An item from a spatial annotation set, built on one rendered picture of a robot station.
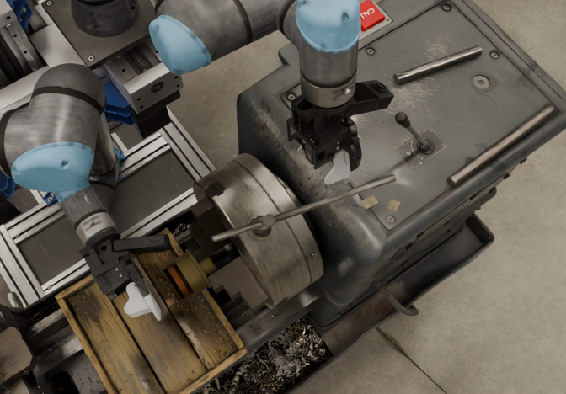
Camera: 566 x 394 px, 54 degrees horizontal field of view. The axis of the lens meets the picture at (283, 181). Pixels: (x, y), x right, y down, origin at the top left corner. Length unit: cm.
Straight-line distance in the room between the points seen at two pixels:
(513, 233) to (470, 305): 38
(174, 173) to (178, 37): 155
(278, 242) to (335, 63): 45
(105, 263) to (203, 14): 63
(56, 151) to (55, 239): 130
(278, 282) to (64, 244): 127
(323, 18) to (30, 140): 52
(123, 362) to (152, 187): 99
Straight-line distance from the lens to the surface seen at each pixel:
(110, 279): 117
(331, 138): 81
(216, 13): 71
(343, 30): 66
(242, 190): 106
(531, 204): 267
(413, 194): 108
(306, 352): 167
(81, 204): 123
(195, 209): 109
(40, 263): 221
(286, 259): 106
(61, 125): 96
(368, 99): 83
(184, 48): 69
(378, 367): 227
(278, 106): 112
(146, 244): 119
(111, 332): 138
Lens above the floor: 221
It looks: 66 degrees down
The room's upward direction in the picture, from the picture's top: 7 degrees clockwise
